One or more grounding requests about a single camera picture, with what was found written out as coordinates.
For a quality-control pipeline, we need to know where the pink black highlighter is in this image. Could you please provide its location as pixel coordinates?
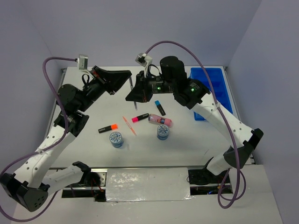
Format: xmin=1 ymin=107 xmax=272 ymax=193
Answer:
xmin=131 ymin=113 xmax=149 ymax=123

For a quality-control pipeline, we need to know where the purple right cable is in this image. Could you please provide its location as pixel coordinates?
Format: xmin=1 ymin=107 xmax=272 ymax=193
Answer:
xmin=144 ymin=41 xmax=246 ymax=209

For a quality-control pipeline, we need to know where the pink tube of pins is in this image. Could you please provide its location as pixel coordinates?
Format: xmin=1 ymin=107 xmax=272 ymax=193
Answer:
xmin=148 ymin=114 xmax=172 ymax=127

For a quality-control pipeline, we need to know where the blue black highlighter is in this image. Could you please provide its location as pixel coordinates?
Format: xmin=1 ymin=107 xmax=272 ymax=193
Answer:
xmin=155 ymin=100 xmax=166 ymax=116

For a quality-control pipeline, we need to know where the blue round tub right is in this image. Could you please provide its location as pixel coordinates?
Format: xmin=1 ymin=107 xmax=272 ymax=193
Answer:
xmin=157 ymin=125 xmax=170 ymax=140

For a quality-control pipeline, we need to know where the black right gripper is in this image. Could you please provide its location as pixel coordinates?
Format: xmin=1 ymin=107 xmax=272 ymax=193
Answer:
xmin=125 ymin=68 xmax=176 ymax=101

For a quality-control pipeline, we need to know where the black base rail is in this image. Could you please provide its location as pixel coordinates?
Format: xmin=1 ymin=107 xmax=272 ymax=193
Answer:
xmin=62 ymin=168 xmax=232 ymax=203

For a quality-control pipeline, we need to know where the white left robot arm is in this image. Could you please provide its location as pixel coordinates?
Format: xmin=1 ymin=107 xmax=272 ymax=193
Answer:
xmin=0 ymin=66 xmax=132 ymax=212

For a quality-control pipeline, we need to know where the thin purple pen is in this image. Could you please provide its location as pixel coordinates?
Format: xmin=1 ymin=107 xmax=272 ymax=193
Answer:
xmin=129 ymin=77 xmax=138 ymax=111

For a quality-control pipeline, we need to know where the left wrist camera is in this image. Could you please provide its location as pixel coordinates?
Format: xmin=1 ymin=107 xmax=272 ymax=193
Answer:
xmin=77 ymin=54 xmax=88 ymax=70

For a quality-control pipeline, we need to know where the silver foil plate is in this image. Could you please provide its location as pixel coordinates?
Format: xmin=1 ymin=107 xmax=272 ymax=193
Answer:
xmin=106 ymin=168 xmax=192 ymax=202

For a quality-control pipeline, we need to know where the blue round tub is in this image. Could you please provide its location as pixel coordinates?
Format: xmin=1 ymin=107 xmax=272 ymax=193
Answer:
xmin=109 ymin=132 xmax=124 ymax=148
xmin=157 ymin=125 xmax=170 ymax=140

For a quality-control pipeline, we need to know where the thin orange pen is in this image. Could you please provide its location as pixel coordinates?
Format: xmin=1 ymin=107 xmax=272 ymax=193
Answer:
xmin=122 ymin=116 xmax=137 ymax=136

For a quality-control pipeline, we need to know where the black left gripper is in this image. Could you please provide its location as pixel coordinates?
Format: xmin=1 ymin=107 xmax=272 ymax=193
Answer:
xmin=78 ymin=67 xmax=134 ymax=113

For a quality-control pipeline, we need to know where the blue compartment tray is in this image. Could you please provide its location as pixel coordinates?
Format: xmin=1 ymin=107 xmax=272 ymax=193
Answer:
xmin=190 ymin=67 xmax=233 ymax=113

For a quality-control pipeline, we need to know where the blue round tub left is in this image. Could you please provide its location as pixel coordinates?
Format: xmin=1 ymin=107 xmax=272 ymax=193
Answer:
xmin=109 ymin=132 xmax=124 ymax=148

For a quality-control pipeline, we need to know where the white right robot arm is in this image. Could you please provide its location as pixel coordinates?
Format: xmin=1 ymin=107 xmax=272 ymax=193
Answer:
xmin=126 ymin=53 xmax=263 ymax=182

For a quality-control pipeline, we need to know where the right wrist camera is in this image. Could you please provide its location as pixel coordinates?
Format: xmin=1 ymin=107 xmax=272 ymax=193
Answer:
xmin=135 ymin=53 xmax=152 ymax=77

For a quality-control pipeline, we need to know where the orange black highlighter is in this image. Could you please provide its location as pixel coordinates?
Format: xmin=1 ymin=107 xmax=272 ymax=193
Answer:
xmin=98 ymin=124 xmax=118 ymax=133

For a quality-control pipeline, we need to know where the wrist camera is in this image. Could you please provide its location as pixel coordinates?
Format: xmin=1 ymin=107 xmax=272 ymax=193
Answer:
xmin=135 ymin=53 xmax=152 ymax=77
xmin=77 ymin=54 xmax=88 ymax=70

